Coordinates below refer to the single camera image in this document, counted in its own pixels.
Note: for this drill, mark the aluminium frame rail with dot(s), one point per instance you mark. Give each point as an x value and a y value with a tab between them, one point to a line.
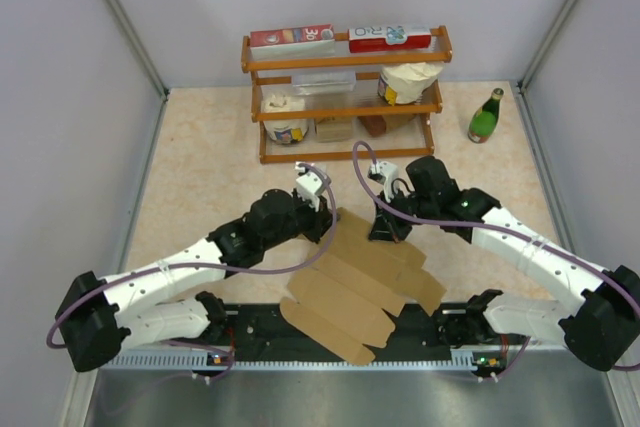
132	39

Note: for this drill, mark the red foil wrap box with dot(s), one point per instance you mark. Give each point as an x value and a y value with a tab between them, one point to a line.
293	42

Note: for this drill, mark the grey cable duct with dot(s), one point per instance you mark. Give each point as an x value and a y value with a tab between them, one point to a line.
182	359

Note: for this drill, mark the brown bread loaf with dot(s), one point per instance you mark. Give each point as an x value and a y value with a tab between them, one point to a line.
379	125

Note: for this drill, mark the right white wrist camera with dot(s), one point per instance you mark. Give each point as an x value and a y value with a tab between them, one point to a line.
384	173

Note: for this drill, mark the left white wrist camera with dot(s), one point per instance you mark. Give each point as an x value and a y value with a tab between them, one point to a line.
311	185

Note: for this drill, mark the green glass bottle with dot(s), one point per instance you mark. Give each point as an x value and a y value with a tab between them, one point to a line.
485	119

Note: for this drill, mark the red white wrap box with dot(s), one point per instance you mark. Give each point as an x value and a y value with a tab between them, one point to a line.
385	38

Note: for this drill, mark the brown cardboard box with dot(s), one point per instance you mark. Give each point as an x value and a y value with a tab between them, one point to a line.
348	299

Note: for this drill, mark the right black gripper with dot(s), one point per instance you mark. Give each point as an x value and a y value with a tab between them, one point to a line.
387	228

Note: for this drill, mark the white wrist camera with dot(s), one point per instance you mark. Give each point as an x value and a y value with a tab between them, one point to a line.
311	185
384	173

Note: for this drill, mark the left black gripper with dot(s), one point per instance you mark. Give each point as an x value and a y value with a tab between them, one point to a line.
321	221

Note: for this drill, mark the large white flour bag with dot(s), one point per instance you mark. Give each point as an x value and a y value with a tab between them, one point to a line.
404	83

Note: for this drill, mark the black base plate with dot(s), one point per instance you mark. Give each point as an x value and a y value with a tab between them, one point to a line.
258	332

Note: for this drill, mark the tan block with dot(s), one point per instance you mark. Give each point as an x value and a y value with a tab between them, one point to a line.
332	129

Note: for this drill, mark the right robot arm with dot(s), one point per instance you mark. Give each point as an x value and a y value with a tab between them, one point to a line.
593	312

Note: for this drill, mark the wooden three-tier shelf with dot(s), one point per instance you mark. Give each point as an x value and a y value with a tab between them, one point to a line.
362	101

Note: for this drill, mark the clear plastic container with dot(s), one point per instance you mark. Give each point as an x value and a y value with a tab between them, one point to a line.
334	82

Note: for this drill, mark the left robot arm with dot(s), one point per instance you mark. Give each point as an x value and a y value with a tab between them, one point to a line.
99	318

